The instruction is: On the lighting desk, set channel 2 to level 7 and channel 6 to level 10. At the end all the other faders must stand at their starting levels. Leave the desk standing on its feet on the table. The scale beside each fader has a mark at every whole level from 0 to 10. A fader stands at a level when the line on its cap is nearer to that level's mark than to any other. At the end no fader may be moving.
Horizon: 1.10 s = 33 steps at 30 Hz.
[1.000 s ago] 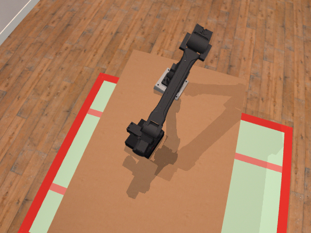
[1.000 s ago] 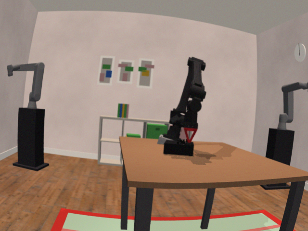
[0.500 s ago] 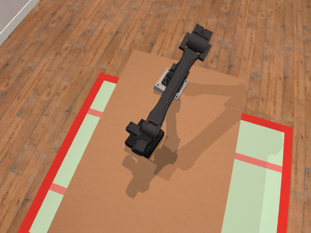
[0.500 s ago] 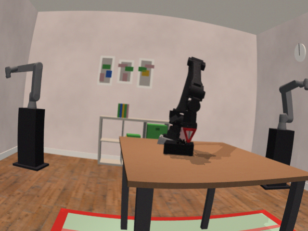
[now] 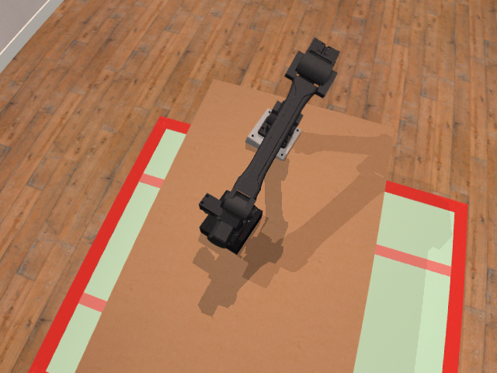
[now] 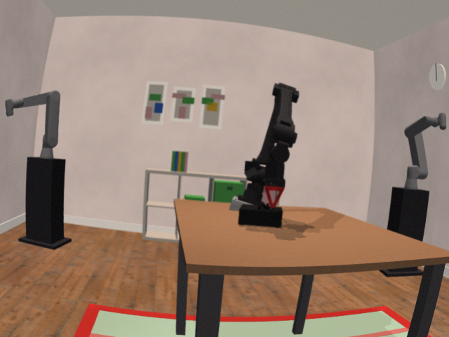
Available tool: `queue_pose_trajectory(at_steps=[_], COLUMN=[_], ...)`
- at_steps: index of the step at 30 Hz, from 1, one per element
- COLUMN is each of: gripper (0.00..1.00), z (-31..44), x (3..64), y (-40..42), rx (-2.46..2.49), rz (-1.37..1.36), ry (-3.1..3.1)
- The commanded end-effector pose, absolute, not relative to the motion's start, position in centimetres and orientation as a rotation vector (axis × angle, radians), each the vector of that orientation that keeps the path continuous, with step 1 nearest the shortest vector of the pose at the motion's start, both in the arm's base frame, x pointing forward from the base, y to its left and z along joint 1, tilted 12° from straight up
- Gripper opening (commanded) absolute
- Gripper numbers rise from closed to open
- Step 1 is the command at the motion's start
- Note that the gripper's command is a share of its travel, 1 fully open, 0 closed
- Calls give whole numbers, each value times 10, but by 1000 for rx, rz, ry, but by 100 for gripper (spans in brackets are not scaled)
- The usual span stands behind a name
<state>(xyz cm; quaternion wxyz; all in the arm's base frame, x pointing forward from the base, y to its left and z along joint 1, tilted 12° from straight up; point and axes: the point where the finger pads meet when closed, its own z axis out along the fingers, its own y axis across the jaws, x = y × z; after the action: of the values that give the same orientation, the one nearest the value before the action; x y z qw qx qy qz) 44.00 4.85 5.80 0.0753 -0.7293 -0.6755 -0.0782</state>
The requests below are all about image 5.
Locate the black lighting desk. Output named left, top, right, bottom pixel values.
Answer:
left=200, top=190, right=262, bottom=255

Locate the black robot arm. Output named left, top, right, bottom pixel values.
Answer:
left=199, top=38, right=340, bottom=249

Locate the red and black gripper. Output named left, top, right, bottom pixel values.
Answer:
left=230, top=220, right=249, bottom=244

